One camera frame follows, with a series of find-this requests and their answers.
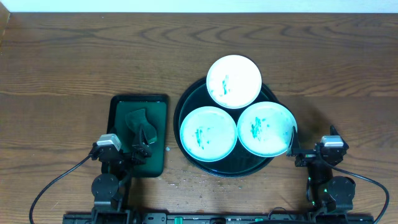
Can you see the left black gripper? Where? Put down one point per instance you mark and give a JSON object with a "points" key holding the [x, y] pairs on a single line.
{"points": [[125, 156]]}

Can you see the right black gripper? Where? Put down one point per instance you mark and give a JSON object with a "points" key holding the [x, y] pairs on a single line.
{"points": [[306, 158]]}

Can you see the dark green sponge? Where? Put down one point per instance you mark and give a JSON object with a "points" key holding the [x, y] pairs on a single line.
{"points": [[137, 118]]}

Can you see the white plate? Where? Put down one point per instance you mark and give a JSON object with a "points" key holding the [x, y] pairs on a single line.
{"points": [[208, 134], [234, 81], [266, 129]]}

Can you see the white plate back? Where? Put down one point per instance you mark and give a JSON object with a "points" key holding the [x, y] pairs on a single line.
{"points": [[234, 81]]}

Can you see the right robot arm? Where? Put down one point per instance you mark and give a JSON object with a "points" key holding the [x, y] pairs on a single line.
{"points": [[331, 196]]}

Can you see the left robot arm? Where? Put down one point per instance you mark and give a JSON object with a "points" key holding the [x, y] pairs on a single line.
{"points": [[111, 188]]}

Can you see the green rectangular tray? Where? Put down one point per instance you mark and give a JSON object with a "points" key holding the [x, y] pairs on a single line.
{"points": [[156, 114]]}

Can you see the round black tray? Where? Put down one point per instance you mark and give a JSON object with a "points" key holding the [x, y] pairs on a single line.
{"points": [[239, 162]]}

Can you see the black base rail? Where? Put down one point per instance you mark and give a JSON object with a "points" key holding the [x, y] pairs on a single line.
{"points": [[163, 218]]}

